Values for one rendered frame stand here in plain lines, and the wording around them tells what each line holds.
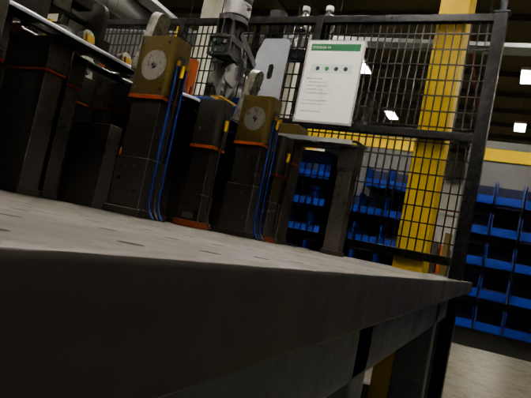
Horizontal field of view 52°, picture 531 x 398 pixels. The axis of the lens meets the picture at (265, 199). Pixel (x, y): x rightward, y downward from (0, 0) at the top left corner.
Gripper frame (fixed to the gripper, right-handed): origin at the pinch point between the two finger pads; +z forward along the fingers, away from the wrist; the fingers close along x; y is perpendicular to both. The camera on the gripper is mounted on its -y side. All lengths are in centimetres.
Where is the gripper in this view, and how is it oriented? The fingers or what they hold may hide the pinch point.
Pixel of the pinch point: (224, 94)
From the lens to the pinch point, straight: 151.5
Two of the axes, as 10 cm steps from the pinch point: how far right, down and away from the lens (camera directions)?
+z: -1.9, 9.8, -0.5
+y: -4.6, -1.4, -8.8
